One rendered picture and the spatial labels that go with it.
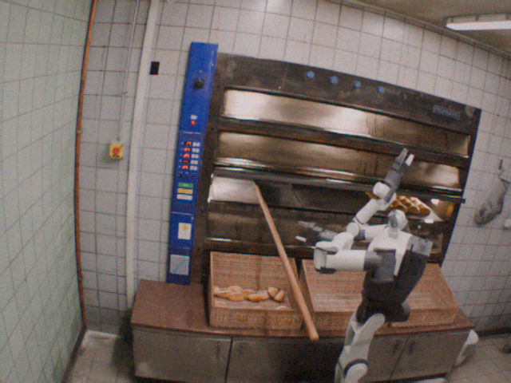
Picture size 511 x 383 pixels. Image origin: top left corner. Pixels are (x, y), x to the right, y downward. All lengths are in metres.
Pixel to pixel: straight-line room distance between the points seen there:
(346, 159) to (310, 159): 0.24
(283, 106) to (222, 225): 0.83
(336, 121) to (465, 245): 1.55
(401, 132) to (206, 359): 1.92
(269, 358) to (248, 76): 1.72
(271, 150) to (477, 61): 1.68
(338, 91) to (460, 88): 0.95
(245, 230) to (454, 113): 1.69
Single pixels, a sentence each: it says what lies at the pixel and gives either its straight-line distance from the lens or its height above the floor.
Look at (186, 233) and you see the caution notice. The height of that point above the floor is 0.96.
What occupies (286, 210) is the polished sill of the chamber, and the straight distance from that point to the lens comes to 2.71.
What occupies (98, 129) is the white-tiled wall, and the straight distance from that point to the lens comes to 2.61.
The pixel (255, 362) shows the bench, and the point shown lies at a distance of 2.64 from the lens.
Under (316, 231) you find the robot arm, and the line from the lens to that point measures 2.09.
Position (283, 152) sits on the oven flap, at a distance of 2.60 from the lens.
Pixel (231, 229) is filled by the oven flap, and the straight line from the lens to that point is 2.72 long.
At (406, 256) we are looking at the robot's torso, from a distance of 1.90.
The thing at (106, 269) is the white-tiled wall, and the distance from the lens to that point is 2.94.
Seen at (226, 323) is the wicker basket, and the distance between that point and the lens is 2.48.
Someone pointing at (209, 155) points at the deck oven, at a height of 1.46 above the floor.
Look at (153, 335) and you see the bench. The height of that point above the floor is 0.50.
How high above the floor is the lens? 2.07
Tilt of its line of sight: 18 degrees down
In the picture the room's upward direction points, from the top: 9 degrees clockwise
